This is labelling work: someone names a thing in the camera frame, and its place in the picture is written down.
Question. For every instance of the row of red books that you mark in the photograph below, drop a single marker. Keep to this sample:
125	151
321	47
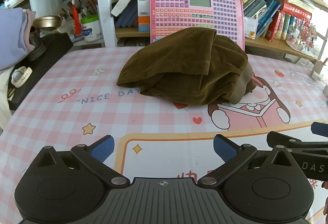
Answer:
287	21

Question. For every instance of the dark round base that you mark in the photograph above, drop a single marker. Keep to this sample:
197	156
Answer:
37	47

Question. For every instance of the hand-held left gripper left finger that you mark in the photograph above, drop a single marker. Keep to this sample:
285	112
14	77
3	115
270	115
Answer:
102	148

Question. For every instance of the black box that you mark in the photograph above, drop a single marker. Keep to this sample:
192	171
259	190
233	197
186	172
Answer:
51	49

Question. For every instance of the bundle of pens and brushes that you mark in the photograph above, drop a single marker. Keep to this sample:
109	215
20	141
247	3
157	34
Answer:
87	7

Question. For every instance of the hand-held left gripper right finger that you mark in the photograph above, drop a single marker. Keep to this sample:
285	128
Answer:
224	148

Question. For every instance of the red tassel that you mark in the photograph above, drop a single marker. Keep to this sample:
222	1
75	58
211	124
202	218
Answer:
76	19

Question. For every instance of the white pen tub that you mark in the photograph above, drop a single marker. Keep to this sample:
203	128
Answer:
91	30

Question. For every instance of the white wrist watch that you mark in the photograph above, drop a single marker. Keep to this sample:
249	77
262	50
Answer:
20	78

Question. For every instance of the row of blue books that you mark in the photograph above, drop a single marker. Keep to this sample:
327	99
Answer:
128	17

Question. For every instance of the white jacket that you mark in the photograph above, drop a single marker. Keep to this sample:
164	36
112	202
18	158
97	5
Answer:
4	101

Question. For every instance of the folded purple clothes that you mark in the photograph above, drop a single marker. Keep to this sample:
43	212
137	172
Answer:
12	34

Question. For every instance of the colourful flower ornament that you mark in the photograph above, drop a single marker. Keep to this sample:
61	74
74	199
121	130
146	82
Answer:
303	37

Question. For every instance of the brown velvet pants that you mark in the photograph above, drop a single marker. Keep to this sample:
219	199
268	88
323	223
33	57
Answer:
179	67

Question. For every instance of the pink toy keyboard tablet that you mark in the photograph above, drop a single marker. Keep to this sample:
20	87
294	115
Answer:
179	14

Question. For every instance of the orange and white box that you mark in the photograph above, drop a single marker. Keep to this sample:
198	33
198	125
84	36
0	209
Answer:
144	8

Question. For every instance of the person's right hand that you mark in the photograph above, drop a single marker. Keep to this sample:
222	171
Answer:
326	185

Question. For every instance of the row of slanted teal books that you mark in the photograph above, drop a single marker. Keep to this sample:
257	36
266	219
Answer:
261	11

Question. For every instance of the brass bowl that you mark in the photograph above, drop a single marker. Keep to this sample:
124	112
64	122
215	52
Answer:
47	22

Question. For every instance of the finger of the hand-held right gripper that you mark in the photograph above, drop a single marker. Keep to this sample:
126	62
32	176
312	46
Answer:
302	142
320	128

